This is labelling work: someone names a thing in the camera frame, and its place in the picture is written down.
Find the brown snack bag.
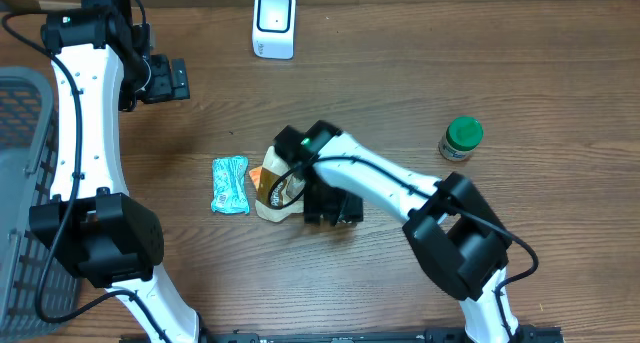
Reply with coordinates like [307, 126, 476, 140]
[255, 146, 322, 223]

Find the green lid jar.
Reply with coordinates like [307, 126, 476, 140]
[438, 116, 484, 161]

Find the orange tissue pack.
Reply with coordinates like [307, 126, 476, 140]
[249, 166, 262, 190]

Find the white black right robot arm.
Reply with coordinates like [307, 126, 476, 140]
[276, 121, 519, 342]

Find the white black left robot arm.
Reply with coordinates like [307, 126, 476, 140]
[29, 0, 202, 342]

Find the white barcode scanner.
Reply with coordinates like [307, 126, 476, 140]
[252, 0, 296, 60]

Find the dark grey plastic basket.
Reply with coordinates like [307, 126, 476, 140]
[1, 66, 59, 342]

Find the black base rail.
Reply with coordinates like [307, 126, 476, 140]
[119, 325, 565, 343]

